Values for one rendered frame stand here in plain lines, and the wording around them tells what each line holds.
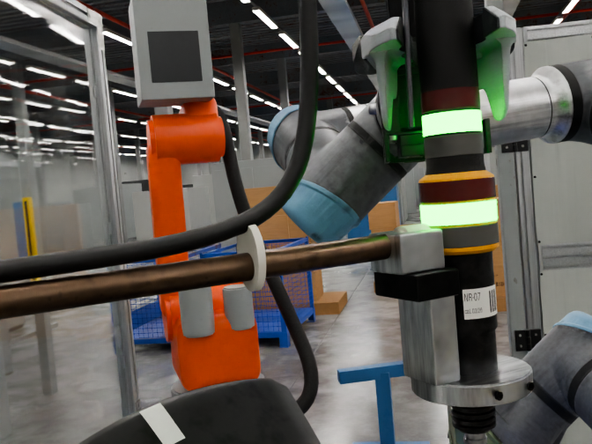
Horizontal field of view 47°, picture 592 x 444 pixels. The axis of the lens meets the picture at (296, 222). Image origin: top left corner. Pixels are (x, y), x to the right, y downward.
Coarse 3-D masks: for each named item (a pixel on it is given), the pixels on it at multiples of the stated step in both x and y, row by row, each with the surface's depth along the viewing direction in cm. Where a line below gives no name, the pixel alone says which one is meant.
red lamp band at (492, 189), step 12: (468, 180) 38; (480, 180) 38; (492, 180) 39; (420, 192) 40; (432, 192) 39; (444, 192) 38; (456, 192) 38; (468, 192) 38; (480, 192) 38; (492, 192) 39
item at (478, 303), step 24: (456, 264) 39; (480, 264) 39; (480, 288) 39; (456, 312) 39; (480, 312) 39; (480, 336) 39; (480, 360) 39; (456, 408) 40; (480, 408) 39; (480, 432) 40
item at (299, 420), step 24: (216, 384) 51; (240, 384) 52; (264, 384) 53; (144, 408) 47; (168, 408) 47; (192, 408) 48; (216, 408) 49; (240, 408) 50; (264, 408) 50; (288, 408) 52; (120, 432) 44; (144, 432) 45; (192, 432) 46; (216, 432) 47; (240, 432) 48; (264, 432) 48; (288, 432) 49; (312, 432) 50
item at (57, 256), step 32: (288, 192) 34; (224, 224) 33; (256, 224) 33; (32, 256) 29; (64, 256) 29; (96, 256) 30; (128, 256) 30; (160, 256) 31; (256, 256) 33; (256, 288) 33
